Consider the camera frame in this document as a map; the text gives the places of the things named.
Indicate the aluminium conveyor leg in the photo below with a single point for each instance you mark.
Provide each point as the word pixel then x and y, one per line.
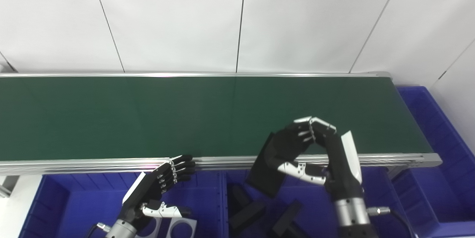
pixel 7 186
pixel 399 173

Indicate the grey square plate with hole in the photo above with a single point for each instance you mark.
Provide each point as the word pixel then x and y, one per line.
pixel 154 228
pixel 191 228

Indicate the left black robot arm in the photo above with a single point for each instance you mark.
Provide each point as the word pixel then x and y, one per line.
pixel 120 230

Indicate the black cylinder block part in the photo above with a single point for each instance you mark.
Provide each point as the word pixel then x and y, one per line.
pixel 271 171

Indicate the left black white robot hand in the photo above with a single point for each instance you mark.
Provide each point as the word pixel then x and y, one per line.
pixel 148 193

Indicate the green conveyor belt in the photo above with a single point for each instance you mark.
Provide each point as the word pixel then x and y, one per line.
pixel 111 163
pixel 148 115

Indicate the blue plastic bin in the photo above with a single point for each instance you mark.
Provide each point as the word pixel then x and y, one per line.
pixel 81 204
pixel 438 178
pixel 374 201

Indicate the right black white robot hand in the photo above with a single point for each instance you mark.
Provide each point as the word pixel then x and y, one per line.
pixel 343 171

